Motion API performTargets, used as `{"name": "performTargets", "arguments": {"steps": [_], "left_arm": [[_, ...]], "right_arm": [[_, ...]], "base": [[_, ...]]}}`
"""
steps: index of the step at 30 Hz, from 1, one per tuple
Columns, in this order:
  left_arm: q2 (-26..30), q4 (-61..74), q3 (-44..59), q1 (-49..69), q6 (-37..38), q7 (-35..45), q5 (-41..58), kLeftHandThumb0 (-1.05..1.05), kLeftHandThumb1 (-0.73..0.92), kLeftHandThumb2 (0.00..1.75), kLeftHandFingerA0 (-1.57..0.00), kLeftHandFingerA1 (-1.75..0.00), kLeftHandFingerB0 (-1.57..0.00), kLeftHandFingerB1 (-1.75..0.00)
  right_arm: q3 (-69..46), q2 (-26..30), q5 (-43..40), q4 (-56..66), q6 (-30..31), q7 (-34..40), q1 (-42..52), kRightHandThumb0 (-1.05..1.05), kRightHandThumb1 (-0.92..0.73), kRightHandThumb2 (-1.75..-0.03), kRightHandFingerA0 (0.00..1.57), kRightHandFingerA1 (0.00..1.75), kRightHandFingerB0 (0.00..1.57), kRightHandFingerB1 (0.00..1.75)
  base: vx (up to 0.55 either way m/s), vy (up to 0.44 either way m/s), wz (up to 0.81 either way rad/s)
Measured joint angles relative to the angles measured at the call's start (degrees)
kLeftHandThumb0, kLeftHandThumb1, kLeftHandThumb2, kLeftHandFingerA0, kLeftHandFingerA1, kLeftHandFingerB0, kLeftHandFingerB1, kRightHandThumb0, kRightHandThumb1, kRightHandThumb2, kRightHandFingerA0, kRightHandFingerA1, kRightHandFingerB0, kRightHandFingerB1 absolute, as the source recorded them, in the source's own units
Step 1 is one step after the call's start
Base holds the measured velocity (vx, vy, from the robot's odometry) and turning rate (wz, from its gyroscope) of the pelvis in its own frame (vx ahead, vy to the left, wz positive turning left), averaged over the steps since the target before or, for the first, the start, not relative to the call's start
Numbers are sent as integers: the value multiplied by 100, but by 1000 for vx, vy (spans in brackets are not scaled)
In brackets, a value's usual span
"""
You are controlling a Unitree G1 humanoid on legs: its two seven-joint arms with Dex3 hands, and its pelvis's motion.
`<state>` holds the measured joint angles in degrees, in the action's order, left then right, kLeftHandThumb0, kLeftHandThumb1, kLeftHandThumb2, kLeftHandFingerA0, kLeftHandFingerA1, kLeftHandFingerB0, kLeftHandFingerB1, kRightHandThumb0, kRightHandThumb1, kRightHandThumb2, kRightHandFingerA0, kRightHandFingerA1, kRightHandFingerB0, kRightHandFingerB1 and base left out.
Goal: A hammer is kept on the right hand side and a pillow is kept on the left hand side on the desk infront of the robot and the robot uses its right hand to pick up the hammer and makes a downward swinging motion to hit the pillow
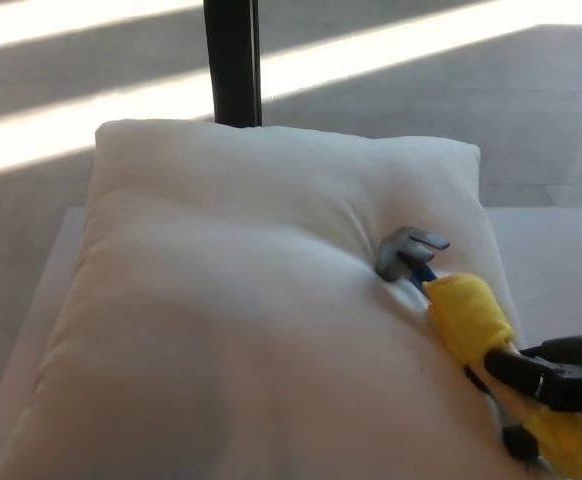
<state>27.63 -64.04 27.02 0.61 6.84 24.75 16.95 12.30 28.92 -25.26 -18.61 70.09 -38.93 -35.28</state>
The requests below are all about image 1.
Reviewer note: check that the black vertical post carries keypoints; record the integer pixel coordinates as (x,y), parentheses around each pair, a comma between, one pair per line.
(232,65)

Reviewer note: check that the white pillow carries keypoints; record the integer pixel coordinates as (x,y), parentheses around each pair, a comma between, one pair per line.
(221,300)

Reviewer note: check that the claw hammer with yellow foam grip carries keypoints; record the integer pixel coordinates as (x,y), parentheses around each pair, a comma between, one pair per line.
(466,315)

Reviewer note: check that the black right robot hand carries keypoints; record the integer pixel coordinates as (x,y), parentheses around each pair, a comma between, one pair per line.
(571,380)

